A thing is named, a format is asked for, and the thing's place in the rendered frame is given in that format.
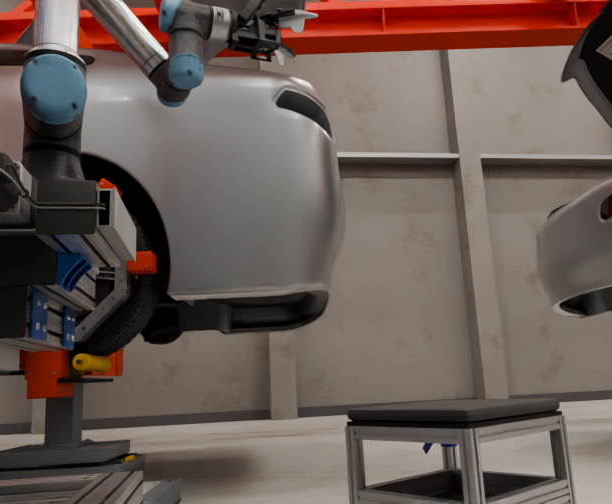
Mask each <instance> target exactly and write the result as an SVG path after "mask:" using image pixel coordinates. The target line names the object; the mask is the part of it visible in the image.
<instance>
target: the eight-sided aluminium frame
mask: <svg viewBox="0 0 612 504"><path fill-rule="evenodd" d="M130 286H131V274H130V273H129V272H127V261H121V262H120V267H115V285H114V290H113V291H112V292H111V293H110V294H109V295H108V296H107V297H106V298H105V299H104V300H103V301H102V302H101V303H100V304H99V305H98V306H97V307H96V308H95V310H93V311H92V312H91V313H90V314H89V315H88V316H87V317H86V318H85V319H84V320H83V321H82V322H81V323H80V324H79V325H78V326H77V327H76V328H75V340H74V343H75V344H77V343H84V342H85V341H86V340H87V339H88V338H90V337H91V335H92V334H93V333H94V332H95V331H96V330H97V329H98V328H99V327H100V326H101V325H102V324H103V323H104V322H105V321H106V320H107V319H108V318H109V317H110V316H111V315H112V314H113V313H114V312H115V311H116V310H117V309H118V308H119V307H120V306H121V305H122V304H123V303H124V302H126V300H127V299H128V298H129V297H130V290H131V287H130Z"/></svg>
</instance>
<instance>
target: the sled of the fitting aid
mask: <svg viewBox="0 0 612 504"><path fill-rule="evenodd" d="M128 471H143V475H145V454H138V453H126V454H123V455H121V456H119V457H116V458H114V459H111V460H109V461H106V462H95V463H76V464H57V465H38V466H19V467H0V480H12V479H26V478H41V477H55V476H70V475H84V474H98V473H114V472H128Z"/></svg>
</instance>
